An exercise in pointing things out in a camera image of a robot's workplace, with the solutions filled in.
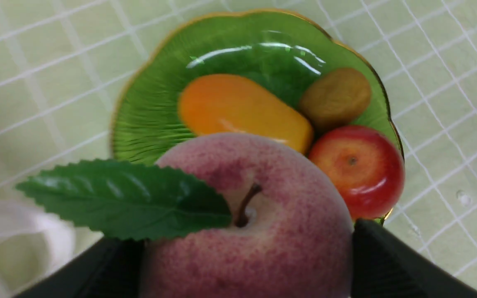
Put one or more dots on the white cloth bag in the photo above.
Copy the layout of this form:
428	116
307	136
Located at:
33	246

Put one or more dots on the brown kiwi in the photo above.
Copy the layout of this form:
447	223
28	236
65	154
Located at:
336	99

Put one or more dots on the red apple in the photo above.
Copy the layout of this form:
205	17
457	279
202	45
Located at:
366	168

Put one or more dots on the orange mango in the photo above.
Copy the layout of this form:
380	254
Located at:
230	103

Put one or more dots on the green glass plate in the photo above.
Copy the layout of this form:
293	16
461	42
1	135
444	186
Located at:
280	50

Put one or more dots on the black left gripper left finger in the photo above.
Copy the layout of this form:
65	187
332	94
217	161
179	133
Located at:
108	269

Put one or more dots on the pink peach with green leaf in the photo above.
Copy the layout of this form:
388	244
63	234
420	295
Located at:
227	215

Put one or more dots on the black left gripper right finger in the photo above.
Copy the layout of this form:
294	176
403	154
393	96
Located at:
385	267

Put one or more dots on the green checkered tablecloth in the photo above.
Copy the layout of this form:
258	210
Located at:
63	64

